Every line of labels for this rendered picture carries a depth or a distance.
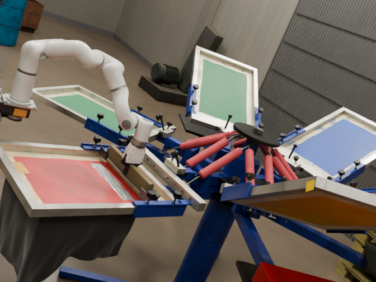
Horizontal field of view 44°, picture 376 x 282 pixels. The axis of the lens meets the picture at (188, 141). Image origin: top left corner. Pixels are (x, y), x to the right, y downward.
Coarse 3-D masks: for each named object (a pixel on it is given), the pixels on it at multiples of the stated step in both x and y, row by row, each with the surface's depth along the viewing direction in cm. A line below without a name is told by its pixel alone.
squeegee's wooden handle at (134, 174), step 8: (112, 152) 243; (120, 152) 241; (112, 160) 242; (120, 160) 237; (120, 168) 236; (128, 168) 231; (136, 168) 229; (128, 176) 231; (136, 176) 226; (144, 176) 224; (136, 184) 226; (144, 184) 221; (152, 184) 219
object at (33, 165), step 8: (16, 160) 212; (24, 160) 215; (32, 160) 218; (40, 160) 222; (48, 160) 225; (56, 160) 228; (64, 160) 232; (72, 160) 235; (80, 160) 239; (32, 168) 211; (40, 168) 214; (88, 168) 233; (112, 168) 244; (32, 176) 204; (40, 176) 207; (48, 176) 210; (96, 176) 228; (120, 176) 239
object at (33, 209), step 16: (0, 144) 214; (16, 144) 219; (32, 144) 226; (48, 144) 233; (0, 160) 201; (16, 176) 192; (16, 192) 186; (160, 192) 236; (32, 208) 174; (48, 208) 179; (64, 208) 183; (80, 208) 188; (96, 208) 193; (112, 208) 198; (128, 208) 204
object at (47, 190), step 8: (32, 184) 198; (40, 184) 200; (48, 184) 203; (104, 184) 224; (40, 192) 194; (48, 192) 196; (56, 192) 199; (112, 192) 219; (48, 200) 191; (56, 200) 193; (64, 200) 196; (72, 200) 198; (80, 200) 201; (88, 200) 203; (96, 200) 206; (104, 200) 209; (112, 200) 212; (120, 200) 215; (128, 200) 218; (136, 200) 221
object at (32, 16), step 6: (30, 0) 970; (30, 6) 915; (36, 6) 923; (42, 6) 930; (30, 12) 921; (36, 12) 929; (24, 18) 919; (30, 18) 927; (36, 18) 935; (24, 24) 924; (30, 24) 932; (36, 24) 940; (24, 30) 939; (30, 30) 948
